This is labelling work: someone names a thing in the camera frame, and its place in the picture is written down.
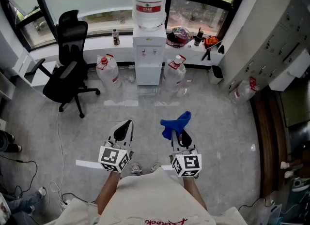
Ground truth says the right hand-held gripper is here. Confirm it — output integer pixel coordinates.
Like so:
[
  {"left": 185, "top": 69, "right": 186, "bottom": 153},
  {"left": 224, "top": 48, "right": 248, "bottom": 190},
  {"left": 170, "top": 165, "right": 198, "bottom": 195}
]
[{"left": 169, "top": 129, "right": 202, "bottom": 178}]

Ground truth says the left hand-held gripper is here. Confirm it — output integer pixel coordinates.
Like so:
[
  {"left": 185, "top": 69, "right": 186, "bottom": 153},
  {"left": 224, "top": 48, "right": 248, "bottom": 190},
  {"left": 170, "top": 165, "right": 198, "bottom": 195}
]
[{"left": 98, "top": 120, "right": 134, "bottom": 173}]

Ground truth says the blue cloth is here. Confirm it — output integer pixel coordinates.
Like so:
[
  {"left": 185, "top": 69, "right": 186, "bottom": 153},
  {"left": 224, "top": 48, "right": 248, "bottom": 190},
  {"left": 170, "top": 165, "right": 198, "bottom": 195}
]
[{"left": 160, "top": 111, "right": 192, "bottom": 139}]

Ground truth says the white water dispenser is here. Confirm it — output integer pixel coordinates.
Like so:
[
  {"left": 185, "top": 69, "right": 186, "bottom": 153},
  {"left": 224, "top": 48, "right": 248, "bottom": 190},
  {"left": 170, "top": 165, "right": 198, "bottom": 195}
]
[{"left": 132, "top": 27, "right": 167, "bottom": 86}]

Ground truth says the person's right forearm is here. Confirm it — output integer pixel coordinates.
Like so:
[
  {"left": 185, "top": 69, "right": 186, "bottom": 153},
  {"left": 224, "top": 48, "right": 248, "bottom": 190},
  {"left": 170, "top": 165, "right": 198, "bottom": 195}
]
[{"left": 183, "top": 177, "right": 208, "bottom": 211}]

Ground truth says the person's left forearm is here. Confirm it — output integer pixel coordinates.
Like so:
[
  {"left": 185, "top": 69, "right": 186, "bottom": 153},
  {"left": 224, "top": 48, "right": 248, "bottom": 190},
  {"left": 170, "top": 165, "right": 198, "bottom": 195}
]
[{"left": 94, "top": 170, "right": 122, "bottom": 216}]

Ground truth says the large red-label water jug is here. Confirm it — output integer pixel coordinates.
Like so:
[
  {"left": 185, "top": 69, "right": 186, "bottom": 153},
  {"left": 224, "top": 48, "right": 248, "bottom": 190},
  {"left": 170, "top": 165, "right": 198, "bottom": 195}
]
[{"left": 130, "top": 0, "right": 168, "bottom": 31}]

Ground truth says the person's left shoe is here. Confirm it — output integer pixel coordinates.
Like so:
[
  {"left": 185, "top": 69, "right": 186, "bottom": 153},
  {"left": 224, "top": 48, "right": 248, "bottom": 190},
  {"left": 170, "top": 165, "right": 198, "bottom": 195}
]
[{"left": 130, "top": 162, "right": 142, "bottom": 175}]

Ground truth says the white flat board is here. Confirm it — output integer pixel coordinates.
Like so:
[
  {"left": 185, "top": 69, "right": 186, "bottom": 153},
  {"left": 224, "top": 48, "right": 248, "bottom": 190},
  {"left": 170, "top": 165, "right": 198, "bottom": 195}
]
[{"left": 75, "top": 160, "right": 102, "bottom": 169}]

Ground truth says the person's beige shirt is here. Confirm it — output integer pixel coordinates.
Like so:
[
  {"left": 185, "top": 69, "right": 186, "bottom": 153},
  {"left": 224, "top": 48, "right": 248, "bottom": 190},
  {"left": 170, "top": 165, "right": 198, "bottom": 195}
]
[{"left": 46, "top": 167, "right": 248, "bottom": 225}]

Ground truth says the empty jug with red cap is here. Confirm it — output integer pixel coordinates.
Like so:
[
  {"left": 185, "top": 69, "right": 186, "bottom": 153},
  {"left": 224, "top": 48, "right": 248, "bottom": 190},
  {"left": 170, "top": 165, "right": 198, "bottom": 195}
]
[{"left": 95, "top": 53, "right": 122, "bottom": 91}]

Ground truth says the white waste bin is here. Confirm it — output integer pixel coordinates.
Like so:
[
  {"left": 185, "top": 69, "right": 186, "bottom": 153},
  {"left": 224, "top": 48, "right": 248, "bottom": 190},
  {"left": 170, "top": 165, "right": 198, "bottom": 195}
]
[{"left": 208, "top": 65, "right": 224, "bottom": 85}]

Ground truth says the empty jug lying bagged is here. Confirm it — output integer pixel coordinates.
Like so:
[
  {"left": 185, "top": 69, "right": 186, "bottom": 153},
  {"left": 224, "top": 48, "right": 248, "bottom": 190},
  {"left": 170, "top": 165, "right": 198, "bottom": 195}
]
[{"left": 229, "top": 76, "right": 260, "bottom": 104}]

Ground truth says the dark drink bottle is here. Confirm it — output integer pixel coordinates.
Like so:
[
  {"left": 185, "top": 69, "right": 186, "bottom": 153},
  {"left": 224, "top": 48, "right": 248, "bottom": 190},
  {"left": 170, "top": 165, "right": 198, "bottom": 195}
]
[{"left": 111, "top": 29, "right": 121, "bottom": 45}]

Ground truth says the orange bag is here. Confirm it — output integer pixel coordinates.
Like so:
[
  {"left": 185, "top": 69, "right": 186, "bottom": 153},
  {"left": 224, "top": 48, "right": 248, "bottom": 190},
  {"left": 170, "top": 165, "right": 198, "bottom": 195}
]
[{"left": 203, "top": 36, "right": 219, "bottom": 50}]

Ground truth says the black tumbler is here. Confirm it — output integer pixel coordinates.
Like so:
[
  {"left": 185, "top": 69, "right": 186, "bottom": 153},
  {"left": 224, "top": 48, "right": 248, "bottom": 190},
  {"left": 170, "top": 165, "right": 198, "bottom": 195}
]
[{"left": 193, "top": 27, "right": 204, "bottom": 46}]

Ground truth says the colourful helmet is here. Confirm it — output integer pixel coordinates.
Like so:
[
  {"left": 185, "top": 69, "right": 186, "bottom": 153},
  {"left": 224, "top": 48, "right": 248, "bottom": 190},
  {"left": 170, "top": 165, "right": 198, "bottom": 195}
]
[{"left": 166, "top": 26, "right": 194, "bottom": 49}]

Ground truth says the black office chair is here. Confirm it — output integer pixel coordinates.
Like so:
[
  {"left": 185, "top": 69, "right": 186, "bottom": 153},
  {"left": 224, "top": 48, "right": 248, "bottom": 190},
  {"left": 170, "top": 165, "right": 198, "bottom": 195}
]
[{"left": 25, "top": 10, "right": 101, "bottom": 119}]

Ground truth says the white cabinet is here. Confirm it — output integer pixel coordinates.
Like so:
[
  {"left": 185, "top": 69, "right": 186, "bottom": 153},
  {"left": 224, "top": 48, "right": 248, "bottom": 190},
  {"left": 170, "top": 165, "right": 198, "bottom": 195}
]
[{"left": 268, "top": 49, "right": 310, "bottom": 91}]

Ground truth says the white chair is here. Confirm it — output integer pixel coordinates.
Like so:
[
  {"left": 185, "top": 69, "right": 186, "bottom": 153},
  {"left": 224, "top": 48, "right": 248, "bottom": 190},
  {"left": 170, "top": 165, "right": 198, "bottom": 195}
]
[{"left": 12, "top": 48, "right": 58, "bottom": 88}]

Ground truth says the white floor cable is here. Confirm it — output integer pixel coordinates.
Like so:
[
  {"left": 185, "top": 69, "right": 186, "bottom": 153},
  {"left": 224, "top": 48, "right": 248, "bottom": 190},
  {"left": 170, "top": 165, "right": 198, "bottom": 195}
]
[{"left": 47, "top": 103, "right": 68, "bottom": 212}]

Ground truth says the empty jug with red handle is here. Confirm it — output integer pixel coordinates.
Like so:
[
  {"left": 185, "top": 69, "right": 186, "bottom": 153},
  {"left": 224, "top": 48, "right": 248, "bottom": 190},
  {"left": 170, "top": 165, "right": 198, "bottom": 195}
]
[{"left": 163, "top": 54, "right": 187, "bottom": 93}]

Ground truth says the black cable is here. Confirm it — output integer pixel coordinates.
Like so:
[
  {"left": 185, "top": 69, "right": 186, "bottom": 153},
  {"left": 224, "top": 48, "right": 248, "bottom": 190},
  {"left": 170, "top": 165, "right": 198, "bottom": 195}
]
[
  {"left": 0, "top": 155, "right": 38, "bottom": 195},
  {"left": 62, "top": 192, "right": 95, "bottom": 204}
]

